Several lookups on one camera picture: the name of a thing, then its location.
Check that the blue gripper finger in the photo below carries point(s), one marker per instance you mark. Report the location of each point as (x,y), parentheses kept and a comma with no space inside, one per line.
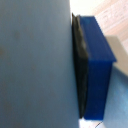
(98,66)

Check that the blue cup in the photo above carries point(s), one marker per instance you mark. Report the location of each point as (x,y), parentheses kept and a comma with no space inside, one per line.
(33,66)

